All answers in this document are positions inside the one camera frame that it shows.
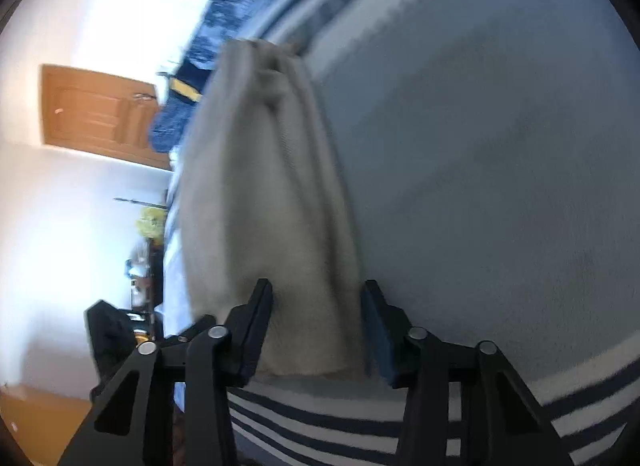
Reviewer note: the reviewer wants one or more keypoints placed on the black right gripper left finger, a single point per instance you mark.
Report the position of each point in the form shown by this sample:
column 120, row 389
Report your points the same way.
column 131, row 421

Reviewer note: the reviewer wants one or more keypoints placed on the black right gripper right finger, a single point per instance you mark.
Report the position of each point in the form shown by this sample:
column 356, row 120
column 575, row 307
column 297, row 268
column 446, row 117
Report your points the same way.
column 464, row 405

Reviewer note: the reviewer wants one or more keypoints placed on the beige knit sweater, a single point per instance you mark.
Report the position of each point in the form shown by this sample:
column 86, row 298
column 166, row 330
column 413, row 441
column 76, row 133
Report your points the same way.
column 260, row 197

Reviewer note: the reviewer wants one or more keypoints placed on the dark low side table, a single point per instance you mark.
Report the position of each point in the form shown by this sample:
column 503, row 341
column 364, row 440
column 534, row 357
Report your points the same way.
column 145, row 271

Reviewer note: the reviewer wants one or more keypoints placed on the yellow plastic bag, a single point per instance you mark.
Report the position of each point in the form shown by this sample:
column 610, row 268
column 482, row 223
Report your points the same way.
column 151, row 223

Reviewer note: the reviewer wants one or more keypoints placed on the wooden door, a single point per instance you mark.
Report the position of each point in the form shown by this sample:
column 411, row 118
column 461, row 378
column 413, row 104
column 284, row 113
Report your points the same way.
column 99, row 114

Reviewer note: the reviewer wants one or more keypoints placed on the blue white striped bed blanket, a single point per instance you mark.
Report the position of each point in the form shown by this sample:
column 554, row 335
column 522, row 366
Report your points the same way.
column 490, row 149

